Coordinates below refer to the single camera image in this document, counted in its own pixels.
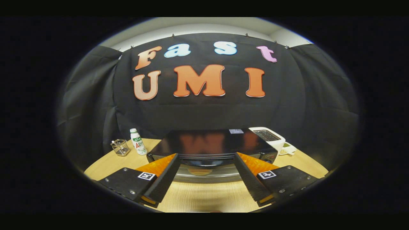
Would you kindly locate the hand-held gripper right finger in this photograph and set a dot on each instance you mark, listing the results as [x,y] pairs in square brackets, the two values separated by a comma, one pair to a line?
[249,179]

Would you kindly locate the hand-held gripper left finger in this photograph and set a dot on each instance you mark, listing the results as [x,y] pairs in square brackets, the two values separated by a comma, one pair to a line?
[166,182]

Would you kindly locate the sugared donut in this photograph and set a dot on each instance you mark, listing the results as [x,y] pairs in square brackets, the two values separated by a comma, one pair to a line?
[200,172]

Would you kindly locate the black toaster oven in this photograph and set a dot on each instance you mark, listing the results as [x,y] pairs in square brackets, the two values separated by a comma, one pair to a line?
[204,142]

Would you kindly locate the white bread toaster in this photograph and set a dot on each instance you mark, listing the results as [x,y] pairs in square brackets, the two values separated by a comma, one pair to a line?
[274,143]

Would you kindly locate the white bottle with green label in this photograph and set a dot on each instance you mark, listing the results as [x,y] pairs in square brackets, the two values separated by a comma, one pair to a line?
[138,143]

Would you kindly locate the white divided seasoning dish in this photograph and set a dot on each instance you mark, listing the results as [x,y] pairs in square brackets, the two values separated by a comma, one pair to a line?
[288,149]

